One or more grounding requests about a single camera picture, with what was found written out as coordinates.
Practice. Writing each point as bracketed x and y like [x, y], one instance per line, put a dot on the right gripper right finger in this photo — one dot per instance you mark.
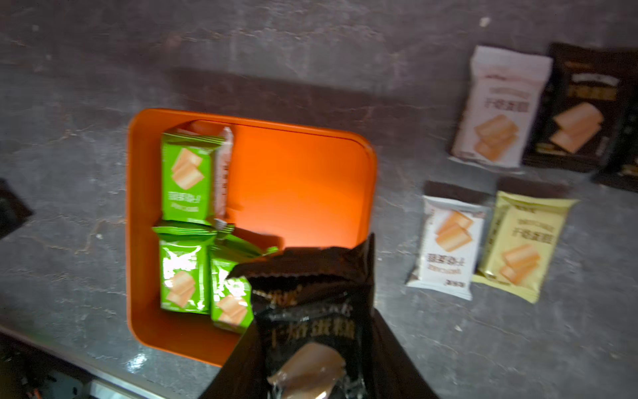
[394, 374]

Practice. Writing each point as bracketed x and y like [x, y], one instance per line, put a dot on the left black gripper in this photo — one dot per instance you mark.
[14, 212]

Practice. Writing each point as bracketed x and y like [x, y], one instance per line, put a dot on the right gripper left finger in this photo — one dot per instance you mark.
[243, 374]

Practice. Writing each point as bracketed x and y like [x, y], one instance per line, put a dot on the green cookie packet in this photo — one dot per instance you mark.
[185, 265]
[231, 298]
[188, 177]

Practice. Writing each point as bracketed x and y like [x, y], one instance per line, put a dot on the black cookie packet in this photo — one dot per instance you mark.
[621, 170]
[312, 309]
[582, 107]

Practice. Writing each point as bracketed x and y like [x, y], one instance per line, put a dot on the white cookie packet front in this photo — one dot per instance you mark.
[449, 246]

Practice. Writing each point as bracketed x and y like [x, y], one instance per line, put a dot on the yellow cookie packet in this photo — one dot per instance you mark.
[521, 240]

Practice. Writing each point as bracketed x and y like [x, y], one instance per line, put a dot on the orange plastic storage tray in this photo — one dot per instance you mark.
[300, 186]

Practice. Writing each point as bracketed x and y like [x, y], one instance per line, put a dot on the white red cookie packet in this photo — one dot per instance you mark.
[224, 169]

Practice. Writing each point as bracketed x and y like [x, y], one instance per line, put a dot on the white pink cookie packet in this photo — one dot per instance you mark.
[501, 107]

